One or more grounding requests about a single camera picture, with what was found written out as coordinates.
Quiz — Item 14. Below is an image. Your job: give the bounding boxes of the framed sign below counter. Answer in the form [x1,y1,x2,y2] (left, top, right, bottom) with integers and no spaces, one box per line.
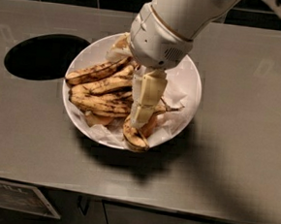
[0,179,60,219]

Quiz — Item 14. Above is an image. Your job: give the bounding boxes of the orange fruit piece right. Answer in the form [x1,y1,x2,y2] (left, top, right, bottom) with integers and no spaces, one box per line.
[140,115,158,138]

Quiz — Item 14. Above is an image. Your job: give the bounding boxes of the left cabinet handle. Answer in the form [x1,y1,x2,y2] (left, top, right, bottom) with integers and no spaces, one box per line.
[77,196,90,215]

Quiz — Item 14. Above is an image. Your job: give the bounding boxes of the white paper liner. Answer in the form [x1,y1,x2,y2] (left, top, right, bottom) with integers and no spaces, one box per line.
[69,80,190,151]

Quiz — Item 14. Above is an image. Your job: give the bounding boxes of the lower large spotted banana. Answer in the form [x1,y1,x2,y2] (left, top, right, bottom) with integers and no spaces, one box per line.
[69,90,133,118]

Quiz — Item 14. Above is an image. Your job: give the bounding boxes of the white ceramic bowl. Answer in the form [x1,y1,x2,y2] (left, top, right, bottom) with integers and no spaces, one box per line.
[57,26,206,156]

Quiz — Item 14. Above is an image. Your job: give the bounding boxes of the front curved spotted banana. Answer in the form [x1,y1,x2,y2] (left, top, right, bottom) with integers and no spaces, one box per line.
[122,116,149,152]

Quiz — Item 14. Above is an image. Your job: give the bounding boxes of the middle spotted banana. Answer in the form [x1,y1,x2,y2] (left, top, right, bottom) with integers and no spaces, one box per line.
[85,77,184,114]

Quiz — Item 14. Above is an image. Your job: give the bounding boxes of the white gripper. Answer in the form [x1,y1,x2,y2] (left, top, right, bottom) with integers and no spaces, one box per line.
[106,3,193,128]

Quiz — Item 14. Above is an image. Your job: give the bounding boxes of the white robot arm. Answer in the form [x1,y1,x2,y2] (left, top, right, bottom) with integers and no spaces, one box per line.
[106,0,239,128]

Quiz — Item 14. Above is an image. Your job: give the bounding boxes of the dark round counter hole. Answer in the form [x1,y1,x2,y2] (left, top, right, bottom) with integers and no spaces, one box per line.
[4,34,89,80]

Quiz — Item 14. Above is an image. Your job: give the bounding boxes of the top spotted banana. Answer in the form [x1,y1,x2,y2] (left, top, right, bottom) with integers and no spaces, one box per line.
[64,56,131,85]

